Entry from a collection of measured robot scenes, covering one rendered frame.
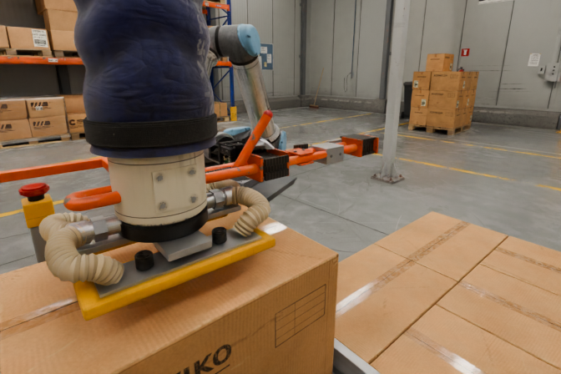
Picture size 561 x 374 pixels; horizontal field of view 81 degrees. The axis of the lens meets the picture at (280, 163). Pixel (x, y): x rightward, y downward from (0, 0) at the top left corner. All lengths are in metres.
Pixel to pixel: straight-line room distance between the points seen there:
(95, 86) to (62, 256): 0.26
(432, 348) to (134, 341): 0.88
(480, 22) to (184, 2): 10.46
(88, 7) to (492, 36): 10.45
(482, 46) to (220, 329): 10.46
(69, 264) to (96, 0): 0.37
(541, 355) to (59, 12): 7.94
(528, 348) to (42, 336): 1.25
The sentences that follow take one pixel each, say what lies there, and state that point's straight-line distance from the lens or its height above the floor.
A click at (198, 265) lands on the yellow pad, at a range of 0.61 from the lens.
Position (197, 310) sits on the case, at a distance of 0.64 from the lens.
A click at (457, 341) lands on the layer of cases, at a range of 1.28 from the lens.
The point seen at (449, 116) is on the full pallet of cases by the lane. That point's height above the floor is 0.40.
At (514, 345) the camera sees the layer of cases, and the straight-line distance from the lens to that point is 1.36.
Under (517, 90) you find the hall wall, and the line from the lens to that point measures 10.55.
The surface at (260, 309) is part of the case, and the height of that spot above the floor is 0.92.
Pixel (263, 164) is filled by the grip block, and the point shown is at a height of 1.15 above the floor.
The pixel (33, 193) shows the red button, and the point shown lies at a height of 1.03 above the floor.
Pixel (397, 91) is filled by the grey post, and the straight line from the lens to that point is 4.30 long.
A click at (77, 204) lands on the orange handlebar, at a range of 0.63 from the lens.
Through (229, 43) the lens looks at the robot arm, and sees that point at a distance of 1.33.
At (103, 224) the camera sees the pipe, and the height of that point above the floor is 1.09.
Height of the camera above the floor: 1.35
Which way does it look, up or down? 16 degrees down
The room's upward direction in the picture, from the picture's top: straight up
